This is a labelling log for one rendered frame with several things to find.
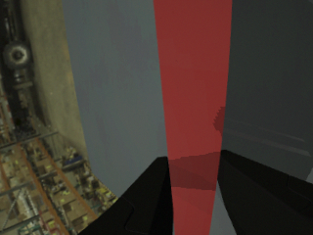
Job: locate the red rectangular lid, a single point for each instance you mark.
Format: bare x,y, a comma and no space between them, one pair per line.
193,39

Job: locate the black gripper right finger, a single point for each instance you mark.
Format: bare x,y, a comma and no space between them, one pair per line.
261,200

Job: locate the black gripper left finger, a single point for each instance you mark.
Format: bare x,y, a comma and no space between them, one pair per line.
144,209

